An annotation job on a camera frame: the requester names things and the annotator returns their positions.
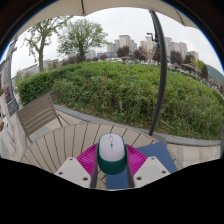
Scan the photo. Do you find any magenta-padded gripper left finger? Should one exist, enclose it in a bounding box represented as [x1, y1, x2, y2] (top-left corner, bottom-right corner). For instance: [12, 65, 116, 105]
[54, 143, 101, 190]

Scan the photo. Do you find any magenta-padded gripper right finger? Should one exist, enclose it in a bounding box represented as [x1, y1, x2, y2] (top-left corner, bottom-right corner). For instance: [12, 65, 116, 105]
[124, 143, 172, 189]

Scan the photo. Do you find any white and teal computer mouse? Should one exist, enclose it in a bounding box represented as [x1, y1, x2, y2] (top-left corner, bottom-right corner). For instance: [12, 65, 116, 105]
[96, 132, 128, 176]

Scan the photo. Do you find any blue rectangular mouse pad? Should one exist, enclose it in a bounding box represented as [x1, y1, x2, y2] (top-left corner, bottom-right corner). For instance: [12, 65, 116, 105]
[105, 141, 178, 190]

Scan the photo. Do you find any grey slatted outdoor chair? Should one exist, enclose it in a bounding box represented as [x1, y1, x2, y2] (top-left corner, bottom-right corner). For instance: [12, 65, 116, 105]
[16, 91, 64, 143]

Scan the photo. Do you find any black curved umbrella pole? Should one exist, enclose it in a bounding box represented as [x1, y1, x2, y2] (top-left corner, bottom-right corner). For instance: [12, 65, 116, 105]
[146, 9, 168, 137]

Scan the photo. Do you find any sparse thin-trunk tree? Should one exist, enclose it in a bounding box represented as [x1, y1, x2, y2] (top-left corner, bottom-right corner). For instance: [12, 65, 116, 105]
[24, 15, 73, 73]

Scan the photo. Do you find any group of apartment buildings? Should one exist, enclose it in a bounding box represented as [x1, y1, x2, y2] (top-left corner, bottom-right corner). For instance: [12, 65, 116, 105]
[106, 34, 200, 63]

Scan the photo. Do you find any leafy round tree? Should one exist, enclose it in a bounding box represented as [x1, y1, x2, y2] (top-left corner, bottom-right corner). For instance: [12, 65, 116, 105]
[57, 18, 108, 63]

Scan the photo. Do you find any grey stone low wall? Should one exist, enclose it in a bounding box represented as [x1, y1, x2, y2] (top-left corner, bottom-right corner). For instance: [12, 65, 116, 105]
[54, 104, 223, 163]

